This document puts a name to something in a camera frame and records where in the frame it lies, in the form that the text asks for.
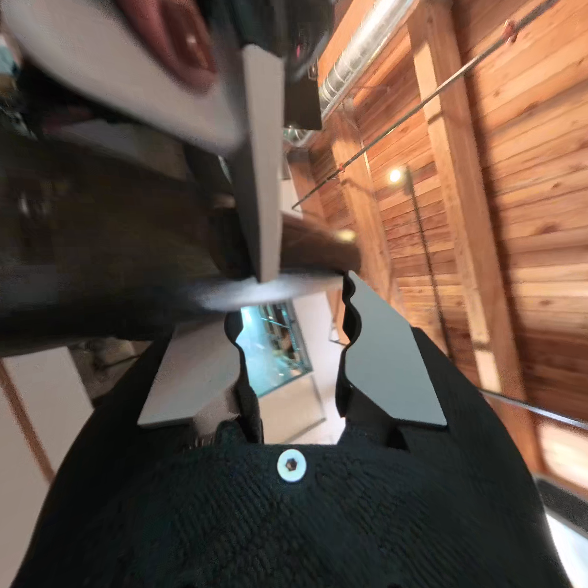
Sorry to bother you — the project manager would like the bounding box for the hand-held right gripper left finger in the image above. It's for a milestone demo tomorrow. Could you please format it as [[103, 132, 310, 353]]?
[[137, 315, 265, 443]]

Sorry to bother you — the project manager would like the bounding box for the silver ceiling duct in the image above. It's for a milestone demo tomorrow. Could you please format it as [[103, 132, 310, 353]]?
[[319, 0, 416, 122]]

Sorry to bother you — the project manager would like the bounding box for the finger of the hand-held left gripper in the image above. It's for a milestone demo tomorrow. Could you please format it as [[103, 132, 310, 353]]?
[[231, 43, 285, 284], [0, 0, 245, 153]]

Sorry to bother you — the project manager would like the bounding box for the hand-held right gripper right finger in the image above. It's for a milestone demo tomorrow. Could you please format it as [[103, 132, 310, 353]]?
[[335, 270, 448, 445]]

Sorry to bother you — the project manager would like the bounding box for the glass wall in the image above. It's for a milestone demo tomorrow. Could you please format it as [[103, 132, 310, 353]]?
[[241, 301, 314, 398]]

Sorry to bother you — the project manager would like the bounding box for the black cylindrical webcam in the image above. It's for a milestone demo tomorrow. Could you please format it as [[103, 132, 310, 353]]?
[[0, 133, 364, 343]]

